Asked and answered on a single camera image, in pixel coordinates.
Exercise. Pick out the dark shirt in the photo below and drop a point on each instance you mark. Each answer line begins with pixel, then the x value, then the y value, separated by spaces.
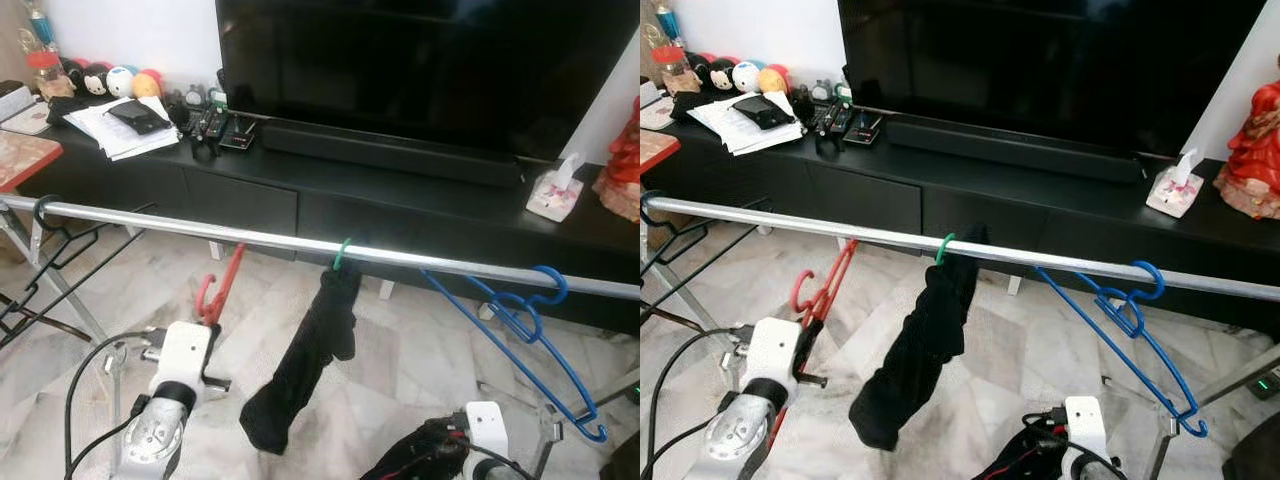
pixel 1030 455
pixel 415 455

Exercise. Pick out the red plastic hanger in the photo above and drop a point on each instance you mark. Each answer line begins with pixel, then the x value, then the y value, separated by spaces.
pixel 222 285
pixel 828 290

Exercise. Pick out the blue plastic hanger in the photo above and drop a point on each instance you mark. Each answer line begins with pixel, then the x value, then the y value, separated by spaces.
pixel 1140 345
pixel 530 350

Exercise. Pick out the green hanger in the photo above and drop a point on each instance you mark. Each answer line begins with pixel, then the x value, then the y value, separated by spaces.
pixel 945 248
pixel 342 255

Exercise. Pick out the black shirt green logo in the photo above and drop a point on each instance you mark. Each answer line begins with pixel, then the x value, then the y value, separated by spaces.
pixel 925 340
pixel 310 360

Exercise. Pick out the silver clothes rack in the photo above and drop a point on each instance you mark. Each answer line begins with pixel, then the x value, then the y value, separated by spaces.
pixel 250 238
pixel 900 238

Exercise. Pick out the black TV cabinet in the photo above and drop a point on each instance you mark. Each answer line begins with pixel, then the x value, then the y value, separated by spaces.
pixel 950 210
pixel 350 215

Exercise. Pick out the white paper stack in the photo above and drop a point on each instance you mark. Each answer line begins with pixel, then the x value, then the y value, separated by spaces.
pixel 120 140
pixel 745 138

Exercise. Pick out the black red small box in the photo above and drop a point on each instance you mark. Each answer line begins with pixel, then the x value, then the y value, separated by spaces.
pixel 238 133
pixel 863 128

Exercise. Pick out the black remote control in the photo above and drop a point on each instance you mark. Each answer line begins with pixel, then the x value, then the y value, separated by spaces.
pixel 835 122
pixel 210 125

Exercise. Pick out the black pouch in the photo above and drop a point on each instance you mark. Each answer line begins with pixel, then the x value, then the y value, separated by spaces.
pixel 140 117
pixel 765 112

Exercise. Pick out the white tissue box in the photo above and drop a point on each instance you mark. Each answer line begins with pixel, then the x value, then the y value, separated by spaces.
pixel 555 195
pixel 1178 190

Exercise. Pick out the red seated statue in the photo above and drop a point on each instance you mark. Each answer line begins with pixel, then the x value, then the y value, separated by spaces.
pixel 620 165
pixel 1255 150

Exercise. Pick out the orange plush toy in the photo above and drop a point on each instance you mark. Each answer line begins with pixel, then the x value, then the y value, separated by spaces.
pixel 773 78
pixel 148 82

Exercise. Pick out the black soundbar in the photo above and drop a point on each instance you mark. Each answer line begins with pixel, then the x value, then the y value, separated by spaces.
pixel 1010 150
pixel 390 155

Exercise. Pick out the white blue plush toy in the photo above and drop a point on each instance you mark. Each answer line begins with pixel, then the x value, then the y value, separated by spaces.
pixel 120 80
pixel 746 76

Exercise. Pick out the white flat box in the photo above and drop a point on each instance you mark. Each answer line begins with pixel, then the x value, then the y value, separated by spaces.
pixel 25 118
pixel 655 112

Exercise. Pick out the blue glass bottle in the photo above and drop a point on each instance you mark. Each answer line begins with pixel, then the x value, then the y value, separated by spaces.
pixel 668 22
pixel 40 25

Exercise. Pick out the black television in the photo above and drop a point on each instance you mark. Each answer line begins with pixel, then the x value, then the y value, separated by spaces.
pixel 1040 60
pixel 420 60

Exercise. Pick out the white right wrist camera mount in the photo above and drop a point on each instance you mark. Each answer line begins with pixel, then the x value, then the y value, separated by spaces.
pixel 1085 425
pixel 490 425

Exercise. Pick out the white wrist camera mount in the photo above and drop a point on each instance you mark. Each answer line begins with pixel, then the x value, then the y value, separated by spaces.
pixel 770 360
pixel 185 355
pixel 1085 425
pixel 490 425

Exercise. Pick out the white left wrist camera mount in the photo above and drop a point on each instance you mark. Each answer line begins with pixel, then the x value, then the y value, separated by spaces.
pixel 185 355
pixel 770 360

